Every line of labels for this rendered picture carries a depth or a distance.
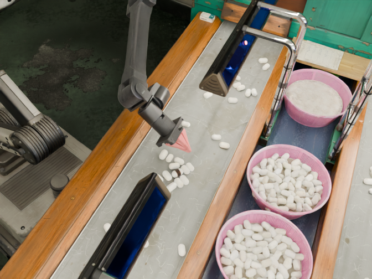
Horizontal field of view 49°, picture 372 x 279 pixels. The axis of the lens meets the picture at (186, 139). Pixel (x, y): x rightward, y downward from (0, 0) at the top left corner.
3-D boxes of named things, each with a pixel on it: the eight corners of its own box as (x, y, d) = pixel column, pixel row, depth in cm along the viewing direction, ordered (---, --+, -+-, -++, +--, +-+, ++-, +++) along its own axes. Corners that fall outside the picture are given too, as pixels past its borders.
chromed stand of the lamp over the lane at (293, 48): (216, 129, 153) (235, 27, 119) (234, 96, 166) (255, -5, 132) (265, 147, 149) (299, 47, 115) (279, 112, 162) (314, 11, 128)
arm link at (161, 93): (116, 100, 121) (133, 88, 115) (132, 78, 129) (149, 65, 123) (144, 128, 125) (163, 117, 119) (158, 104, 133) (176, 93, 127)
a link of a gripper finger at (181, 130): (200, 143, 127) (179, 123, 124) (191, 160, 123) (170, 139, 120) (185, 149, 132) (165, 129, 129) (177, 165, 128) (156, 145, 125)
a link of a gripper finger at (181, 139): (202, 138, 129) (182, 117, 126) (194, 154, 125) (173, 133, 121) (188, 144, 134) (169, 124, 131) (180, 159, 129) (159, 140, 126)
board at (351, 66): (284, 58, 169) (285, 55, 169) (293, 39, 179) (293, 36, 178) (365, 83, 162) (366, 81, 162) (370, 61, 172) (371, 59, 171)
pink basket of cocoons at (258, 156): (244, 226, 128) (249, 210, 121) (240, 158, 145) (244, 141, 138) (329, 232, 129) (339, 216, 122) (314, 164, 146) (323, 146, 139)
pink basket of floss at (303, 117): (296, 140, 153) (304, 123, 145) (265, 92, 169) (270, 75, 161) (357, 125, 160) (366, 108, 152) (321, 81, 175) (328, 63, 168)
